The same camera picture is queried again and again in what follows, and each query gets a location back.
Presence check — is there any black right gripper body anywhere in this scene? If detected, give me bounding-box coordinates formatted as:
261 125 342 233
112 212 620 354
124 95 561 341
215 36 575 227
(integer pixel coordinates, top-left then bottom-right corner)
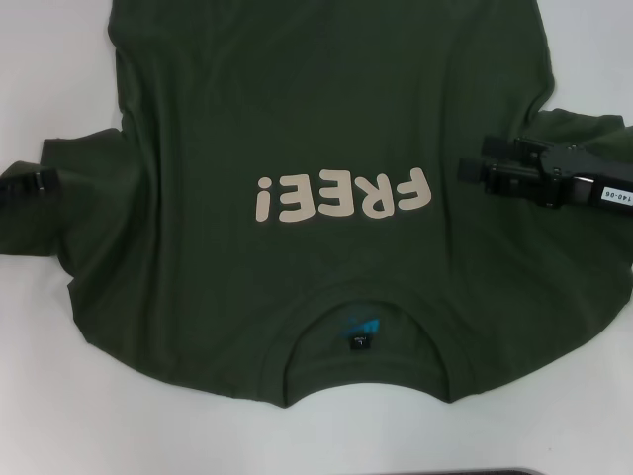
535 142 633 220

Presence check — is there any dark green FREE! t-shirt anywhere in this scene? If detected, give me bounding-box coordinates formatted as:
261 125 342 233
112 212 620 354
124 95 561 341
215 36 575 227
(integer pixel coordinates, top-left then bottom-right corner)
0 0 633 410

